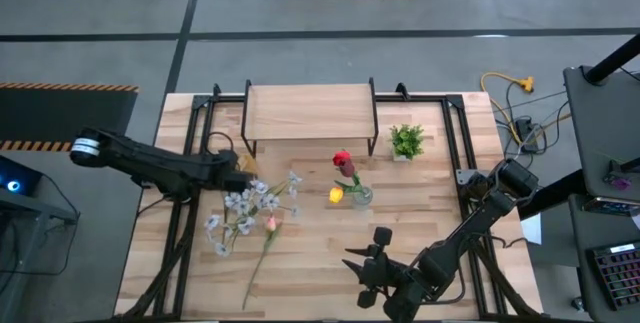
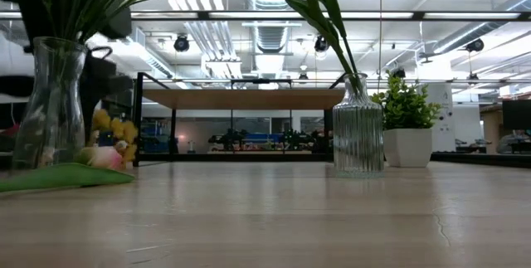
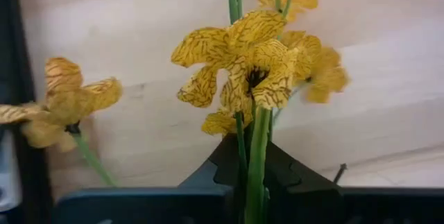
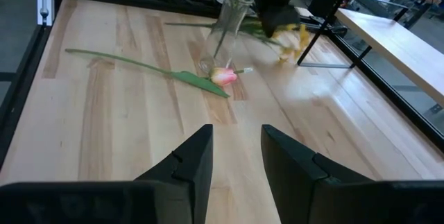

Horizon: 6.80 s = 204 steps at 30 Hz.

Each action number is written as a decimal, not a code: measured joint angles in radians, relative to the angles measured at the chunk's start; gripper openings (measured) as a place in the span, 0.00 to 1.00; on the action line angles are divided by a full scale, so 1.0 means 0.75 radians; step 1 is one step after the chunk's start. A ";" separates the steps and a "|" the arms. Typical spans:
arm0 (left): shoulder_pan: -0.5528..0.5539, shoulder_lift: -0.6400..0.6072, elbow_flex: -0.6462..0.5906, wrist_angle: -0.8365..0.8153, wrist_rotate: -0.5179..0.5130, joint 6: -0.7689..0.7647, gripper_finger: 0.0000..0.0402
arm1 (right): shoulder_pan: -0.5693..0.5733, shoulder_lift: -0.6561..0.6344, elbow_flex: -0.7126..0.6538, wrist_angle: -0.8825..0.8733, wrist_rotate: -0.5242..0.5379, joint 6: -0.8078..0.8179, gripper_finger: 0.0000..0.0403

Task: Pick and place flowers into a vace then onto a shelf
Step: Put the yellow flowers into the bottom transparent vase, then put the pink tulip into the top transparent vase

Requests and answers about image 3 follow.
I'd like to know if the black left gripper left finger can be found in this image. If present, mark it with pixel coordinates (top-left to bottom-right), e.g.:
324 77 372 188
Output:
53 133 241 224

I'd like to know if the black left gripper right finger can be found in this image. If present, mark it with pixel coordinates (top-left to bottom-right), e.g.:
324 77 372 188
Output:
267 141 444 224

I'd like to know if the orchid spray with grass leaves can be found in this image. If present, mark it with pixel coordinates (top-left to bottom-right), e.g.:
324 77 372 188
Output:
0 0 350 224

